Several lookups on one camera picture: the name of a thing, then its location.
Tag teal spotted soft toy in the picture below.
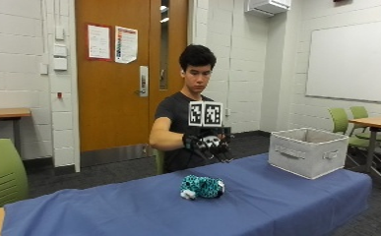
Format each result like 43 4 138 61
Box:
181 174 227 201

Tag white marker cube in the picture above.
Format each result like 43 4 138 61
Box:
189 100 225 128

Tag green chair behind the person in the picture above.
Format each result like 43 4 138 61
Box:
154 148 167 175

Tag the person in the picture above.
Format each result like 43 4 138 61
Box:
149 44 227 174

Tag blue tablecloth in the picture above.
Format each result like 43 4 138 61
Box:
0 152 374 236

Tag grey fabric storage bin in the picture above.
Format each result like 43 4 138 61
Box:
267 127 350 180

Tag wooden door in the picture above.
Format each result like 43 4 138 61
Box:
75 0 191 153

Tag wooden table with grey legs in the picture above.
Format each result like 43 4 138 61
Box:
347 114 381 193

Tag colourful paper poster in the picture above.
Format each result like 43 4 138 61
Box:
115 26 139 65

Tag white whiteboard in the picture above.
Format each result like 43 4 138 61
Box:
306 19 381 104

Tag white air conditioner unit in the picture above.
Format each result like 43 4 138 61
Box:
245 0 293 18

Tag wooden side table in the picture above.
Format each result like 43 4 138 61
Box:
0 107 34 155

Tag green plastic chair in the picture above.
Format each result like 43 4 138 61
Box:
0 138 31 212

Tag silver door handle plate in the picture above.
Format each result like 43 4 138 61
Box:
138 65 150 98

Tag white paper notice red frame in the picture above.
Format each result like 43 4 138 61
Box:
86 23 114 62

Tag white wall switch boxes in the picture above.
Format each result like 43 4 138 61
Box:
52 25 70 72

